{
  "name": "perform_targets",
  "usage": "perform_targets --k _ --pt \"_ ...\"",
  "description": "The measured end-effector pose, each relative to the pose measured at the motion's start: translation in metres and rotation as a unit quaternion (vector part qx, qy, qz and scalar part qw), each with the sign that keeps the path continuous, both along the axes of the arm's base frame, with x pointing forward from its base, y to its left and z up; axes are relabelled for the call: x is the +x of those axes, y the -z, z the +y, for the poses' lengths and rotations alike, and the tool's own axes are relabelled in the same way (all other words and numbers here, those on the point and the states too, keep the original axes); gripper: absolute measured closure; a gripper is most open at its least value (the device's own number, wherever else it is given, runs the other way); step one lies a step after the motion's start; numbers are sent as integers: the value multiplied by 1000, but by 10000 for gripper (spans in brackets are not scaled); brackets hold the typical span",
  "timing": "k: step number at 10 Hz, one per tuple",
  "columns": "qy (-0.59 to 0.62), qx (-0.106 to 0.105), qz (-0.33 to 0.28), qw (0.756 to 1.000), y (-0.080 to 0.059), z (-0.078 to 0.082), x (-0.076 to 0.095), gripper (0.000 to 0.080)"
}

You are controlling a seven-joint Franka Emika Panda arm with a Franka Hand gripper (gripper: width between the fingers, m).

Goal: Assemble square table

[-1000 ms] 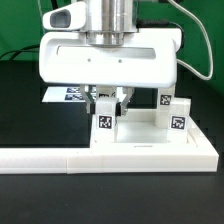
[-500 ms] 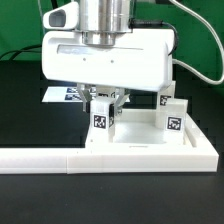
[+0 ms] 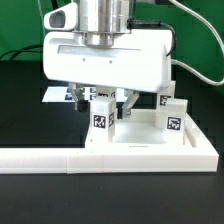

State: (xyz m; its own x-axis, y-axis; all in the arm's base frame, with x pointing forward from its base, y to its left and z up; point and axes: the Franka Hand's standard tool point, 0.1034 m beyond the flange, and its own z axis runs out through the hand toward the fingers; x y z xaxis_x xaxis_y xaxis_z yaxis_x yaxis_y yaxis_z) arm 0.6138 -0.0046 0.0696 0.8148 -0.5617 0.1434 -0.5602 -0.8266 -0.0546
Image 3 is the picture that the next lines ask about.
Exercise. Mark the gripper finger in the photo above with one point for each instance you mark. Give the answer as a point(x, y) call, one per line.
point(77, 92)
point(131, 98)

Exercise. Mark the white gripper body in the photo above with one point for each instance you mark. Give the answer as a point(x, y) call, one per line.
point(97, 43)

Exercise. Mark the white square table top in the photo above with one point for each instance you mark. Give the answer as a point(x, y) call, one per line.
point(140, 129)

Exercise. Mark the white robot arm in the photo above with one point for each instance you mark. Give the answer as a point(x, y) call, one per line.
point(98, 43)

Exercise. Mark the white marker sheet with tags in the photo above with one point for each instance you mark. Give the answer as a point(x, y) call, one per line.
point(62, 94)

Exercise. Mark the white L-shaped obstacle fence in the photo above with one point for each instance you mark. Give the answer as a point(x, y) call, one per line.
point(113, 158)

